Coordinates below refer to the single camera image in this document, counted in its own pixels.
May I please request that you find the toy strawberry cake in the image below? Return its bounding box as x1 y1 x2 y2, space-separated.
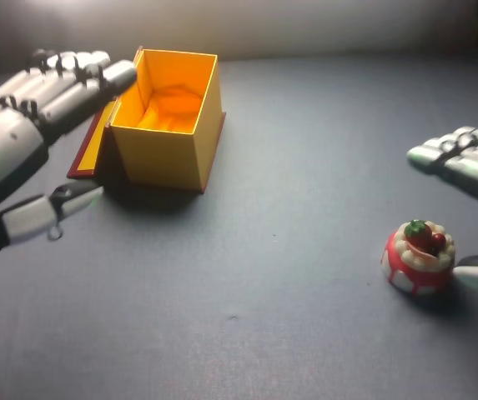
379 218 456 296

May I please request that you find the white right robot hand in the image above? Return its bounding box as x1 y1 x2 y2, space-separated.
405 121 478 293

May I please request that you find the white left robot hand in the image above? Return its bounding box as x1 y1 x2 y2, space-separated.
0 48 138 266

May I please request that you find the red box with yellow inside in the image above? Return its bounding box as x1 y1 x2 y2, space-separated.
66 45 227 195

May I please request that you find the grey table cloth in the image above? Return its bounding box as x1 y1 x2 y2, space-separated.
0 48 478 400

